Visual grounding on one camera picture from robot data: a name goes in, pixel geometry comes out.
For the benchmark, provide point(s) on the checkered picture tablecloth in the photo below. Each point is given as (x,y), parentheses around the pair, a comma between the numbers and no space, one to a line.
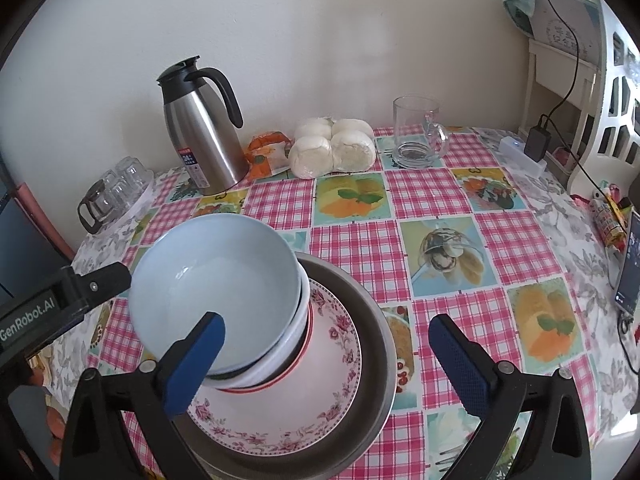
(514,260)

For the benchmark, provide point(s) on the large stainless steel pan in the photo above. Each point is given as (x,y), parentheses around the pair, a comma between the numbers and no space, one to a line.
(360,428)

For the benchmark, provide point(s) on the light blue bowl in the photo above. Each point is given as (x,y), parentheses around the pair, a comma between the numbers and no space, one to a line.
(229,264)

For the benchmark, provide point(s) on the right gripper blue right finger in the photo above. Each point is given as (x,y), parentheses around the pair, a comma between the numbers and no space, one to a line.
(465,363)

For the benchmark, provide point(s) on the black charger plug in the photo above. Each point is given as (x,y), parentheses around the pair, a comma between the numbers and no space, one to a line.
(537,143)

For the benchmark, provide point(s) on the clear glass mug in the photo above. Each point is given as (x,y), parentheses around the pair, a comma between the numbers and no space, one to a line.
(420,140)

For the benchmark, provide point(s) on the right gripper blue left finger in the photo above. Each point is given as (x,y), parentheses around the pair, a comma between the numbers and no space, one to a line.
(187,362)

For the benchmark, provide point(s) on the white power strip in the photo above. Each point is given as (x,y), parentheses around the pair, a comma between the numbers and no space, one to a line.
(513,151)

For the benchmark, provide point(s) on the small white square bowl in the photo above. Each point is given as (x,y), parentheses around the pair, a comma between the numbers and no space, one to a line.
(297,322)

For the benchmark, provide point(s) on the smartphone with dark screen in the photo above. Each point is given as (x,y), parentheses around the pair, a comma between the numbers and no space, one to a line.
(627,288)

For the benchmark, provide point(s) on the white wooden shelf unit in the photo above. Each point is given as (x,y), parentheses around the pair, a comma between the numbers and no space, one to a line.
(583,86)

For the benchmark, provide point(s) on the teal cloth on shelf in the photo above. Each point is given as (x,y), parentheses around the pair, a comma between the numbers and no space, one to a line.
(520,12)

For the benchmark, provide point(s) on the colourful candy tube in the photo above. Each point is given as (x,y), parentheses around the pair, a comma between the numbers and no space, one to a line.
(607,224)

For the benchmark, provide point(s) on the floral rimmed white plate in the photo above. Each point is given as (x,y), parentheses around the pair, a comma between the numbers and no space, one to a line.
(301,406)

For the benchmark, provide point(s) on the stainless steel thermos jug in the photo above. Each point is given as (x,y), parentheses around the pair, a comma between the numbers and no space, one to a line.
(202,118)

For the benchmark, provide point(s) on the bag of white buns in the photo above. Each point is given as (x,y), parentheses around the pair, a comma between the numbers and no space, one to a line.
(323,145)

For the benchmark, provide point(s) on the strawberry pattern white bowl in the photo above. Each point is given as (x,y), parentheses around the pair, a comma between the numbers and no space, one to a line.
(270,369)

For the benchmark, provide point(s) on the orange snack packet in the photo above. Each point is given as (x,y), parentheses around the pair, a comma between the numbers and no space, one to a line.
(267,155)

